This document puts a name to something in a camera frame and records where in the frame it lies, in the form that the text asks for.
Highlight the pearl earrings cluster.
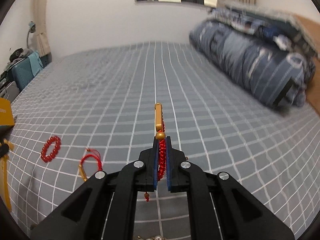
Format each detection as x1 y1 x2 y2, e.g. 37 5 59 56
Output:
137 235 166 240

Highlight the teal suitcase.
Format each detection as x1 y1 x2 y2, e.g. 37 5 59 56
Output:
11 51 43 92

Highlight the beige left curtain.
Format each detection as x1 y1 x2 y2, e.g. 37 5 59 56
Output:
32 0 51 57

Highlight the folded blue patterned duvet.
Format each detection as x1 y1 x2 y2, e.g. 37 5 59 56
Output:
189 21 315 108

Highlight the wooden headboard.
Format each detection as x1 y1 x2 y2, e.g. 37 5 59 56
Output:
292 13 320 117

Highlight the yellow box lid flap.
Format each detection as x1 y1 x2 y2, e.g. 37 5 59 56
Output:
0 98 15 133

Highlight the grey checked bed sheet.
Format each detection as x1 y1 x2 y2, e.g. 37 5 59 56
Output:
8 42 319 237

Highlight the teal desk lamp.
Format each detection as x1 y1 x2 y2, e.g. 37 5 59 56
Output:
26 21 36 48

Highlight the dark clothes pile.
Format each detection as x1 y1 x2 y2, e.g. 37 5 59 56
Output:
9 48 33 63

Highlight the grey checked pillow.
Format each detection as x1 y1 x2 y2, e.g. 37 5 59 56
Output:
209 0 319 57

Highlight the red bead bracelet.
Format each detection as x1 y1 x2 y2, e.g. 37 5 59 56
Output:
40 135 62 163

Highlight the red cord bracelet gold tube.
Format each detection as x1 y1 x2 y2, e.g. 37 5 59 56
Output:
78 148 103 182

